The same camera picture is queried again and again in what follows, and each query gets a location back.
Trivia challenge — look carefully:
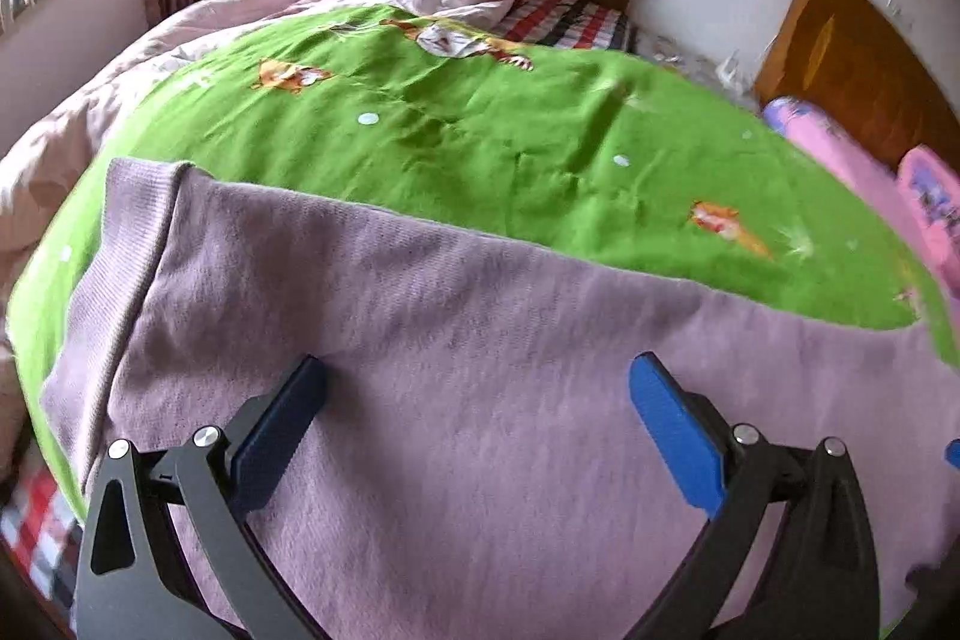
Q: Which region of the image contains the mauve knitted sweater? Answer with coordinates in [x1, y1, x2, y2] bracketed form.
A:
[41, 158, 960, 640]

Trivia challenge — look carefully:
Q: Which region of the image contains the floral covered nightstand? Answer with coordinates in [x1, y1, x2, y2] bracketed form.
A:
[637, 32, 758, 109]

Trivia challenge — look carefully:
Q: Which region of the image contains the folded pink floral quilt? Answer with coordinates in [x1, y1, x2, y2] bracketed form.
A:
[896, 145, 960, 292]

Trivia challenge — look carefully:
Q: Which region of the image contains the large brown wooden headboard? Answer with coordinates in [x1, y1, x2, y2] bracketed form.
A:
[754, 0, 960, 176]

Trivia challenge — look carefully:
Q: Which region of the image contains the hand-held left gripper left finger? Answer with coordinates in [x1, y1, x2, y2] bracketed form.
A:
[75, 355, 329, 640]

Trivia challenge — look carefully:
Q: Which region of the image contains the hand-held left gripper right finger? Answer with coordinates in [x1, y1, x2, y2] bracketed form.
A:
[630, 353, 880, 640]

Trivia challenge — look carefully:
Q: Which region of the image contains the pink pillow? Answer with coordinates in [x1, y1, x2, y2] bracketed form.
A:
[761, 96, 960, 296]

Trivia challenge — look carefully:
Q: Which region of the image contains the green printed cloth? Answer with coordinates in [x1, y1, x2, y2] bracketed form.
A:
[7, 2, 960, 513]

